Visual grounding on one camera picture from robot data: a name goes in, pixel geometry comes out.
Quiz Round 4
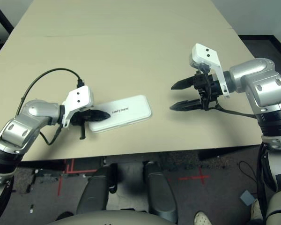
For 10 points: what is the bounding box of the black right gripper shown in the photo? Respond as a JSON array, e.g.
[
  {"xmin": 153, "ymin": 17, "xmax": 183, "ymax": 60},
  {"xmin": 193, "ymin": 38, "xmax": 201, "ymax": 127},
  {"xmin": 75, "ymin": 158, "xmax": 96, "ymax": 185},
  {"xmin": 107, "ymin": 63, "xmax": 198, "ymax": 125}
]
[{"xmin": 169, "ymin": 69, "xmax": 226, "ymax": 112}]

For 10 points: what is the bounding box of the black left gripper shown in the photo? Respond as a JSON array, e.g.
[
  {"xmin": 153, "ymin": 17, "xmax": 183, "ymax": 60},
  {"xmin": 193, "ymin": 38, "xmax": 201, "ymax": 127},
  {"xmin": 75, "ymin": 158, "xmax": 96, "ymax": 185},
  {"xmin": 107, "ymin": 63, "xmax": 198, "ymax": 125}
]
[{"xmin": 71, "ymin": 109, "xmax": 111, "ymax": 141}]

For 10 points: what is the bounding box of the white plastic pencil case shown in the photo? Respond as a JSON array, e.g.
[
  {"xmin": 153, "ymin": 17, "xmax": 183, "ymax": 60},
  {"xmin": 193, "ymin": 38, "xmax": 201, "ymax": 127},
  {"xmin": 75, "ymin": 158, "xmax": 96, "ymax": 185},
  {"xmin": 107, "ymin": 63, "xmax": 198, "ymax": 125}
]
[{"xmin": 88, "ymin": 95, "xmax": 152, "ymax": 134}]

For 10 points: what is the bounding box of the grey robot left leg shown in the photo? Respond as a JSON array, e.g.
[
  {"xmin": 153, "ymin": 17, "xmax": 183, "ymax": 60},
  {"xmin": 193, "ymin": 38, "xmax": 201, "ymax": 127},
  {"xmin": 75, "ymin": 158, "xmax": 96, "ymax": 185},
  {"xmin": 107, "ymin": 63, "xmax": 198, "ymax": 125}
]
[{"xmin": 76, "ymin": 164, "xmax": 119, "ymax": 215}]

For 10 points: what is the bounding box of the grey robot leg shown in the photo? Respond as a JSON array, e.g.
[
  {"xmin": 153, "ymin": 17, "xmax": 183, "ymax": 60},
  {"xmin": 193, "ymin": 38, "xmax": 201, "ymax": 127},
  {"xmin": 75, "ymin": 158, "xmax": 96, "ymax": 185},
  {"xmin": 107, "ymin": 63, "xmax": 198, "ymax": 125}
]
[
  {"xmin": 76, "ymin": 164, "xmax": 119, "ymax": 215},
  {"xmin": 144, "ymin": 161, "xmax": 178, "ymax": 223}
]

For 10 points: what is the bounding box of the grey robot right leg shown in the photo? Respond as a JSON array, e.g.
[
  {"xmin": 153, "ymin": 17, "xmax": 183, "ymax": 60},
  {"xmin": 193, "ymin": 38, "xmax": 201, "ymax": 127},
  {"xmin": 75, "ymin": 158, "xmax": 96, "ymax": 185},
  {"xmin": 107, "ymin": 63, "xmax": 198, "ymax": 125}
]
[{"xmin": 144, "ymin": 161, "xmax": 178, "ymax": 223}]

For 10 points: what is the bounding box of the grey robot torso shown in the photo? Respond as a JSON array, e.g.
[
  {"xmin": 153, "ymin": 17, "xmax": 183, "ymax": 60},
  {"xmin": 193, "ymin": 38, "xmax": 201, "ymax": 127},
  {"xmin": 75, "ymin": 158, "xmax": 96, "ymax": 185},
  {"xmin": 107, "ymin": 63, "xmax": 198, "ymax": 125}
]
[{"xmin": 49, "ymin": 212, "xmax": 169, "ymax": 225}]

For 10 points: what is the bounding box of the blue grey floor pad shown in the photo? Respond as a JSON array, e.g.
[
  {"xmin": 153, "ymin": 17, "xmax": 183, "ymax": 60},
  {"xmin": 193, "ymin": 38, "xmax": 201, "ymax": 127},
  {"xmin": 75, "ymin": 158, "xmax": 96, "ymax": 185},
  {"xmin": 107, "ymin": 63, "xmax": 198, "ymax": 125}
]
[{"xmin": 240, "ymin": 190, "xmax": 256, "ymax": 207}]

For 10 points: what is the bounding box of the white perforated clog shoe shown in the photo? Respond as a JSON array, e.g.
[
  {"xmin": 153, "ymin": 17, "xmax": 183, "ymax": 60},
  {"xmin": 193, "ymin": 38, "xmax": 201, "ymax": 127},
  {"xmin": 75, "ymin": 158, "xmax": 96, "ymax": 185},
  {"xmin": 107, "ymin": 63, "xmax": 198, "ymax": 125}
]
[
  {"xmin": 194, "ymin": 210, "xmax": 213, "ymax": 225},
  {"xmin": 250, "ymin": 199, "xmax": 264, "ymax": 221}
]

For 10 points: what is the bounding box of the neighbouring table with black legs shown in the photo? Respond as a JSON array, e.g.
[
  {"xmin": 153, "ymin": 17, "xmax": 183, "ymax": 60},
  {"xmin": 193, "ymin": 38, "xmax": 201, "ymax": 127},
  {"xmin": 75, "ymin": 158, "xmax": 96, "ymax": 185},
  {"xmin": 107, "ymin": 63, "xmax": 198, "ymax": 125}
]
[{"xmin": 0, "ymin": 0, "xmax": 15, "ymax": 36}]

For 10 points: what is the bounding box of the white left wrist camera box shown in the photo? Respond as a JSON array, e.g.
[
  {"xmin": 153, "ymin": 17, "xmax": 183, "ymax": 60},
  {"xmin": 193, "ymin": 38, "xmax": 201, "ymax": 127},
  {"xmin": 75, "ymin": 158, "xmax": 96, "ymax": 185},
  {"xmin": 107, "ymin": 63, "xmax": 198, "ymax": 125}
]
[{"xmin": 61, "ymin": 86, "xmax": 95, "ymax": 129}]

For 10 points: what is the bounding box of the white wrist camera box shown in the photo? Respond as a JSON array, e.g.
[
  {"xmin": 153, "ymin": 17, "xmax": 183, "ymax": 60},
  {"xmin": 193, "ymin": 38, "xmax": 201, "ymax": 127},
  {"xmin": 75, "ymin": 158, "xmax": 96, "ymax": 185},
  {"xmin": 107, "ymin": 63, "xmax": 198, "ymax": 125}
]
[
  {"xmin": 189, "ymin": 43, "xmax": 230, "ymax": 98},
  {"xmin": 61, "ymin": 86, "xmax": 95, "ymax": 129}
]

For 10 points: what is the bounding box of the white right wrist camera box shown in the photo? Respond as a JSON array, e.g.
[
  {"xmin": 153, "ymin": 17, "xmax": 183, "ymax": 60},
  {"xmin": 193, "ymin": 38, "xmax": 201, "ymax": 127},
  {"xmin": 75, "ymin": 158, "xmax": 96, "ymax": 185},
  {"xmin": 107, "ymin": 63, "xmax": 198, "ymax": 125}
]
[{"xmin": 189, "ymin": 43, "xmax": 230, "ymax": 98}]

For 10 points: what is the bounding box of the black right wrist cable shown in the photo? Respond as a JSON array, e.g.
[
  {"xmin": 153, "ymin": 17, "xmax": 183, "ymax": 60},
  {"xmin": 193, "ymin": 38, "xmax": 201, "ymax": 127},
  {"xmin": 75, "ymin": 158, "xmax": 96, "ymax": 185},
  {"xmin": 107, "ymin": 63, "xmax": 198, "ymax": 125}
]
[{"xmin": 209, "ymin": 102, "xmax": 258, "ymax": 119}]

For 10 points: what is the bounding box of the thin black floor cable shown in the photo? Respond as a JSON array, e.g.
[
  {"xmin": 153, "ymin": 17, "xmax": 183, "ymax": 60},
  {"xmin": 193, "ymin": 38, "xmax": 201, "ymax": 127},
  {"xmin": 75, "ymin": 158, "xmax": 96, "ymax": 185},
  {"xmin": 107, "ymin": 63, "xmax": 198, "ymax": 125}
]
[{"xmin": 238, "ymin": 160, "xmax": 259, "ymax": 188}]

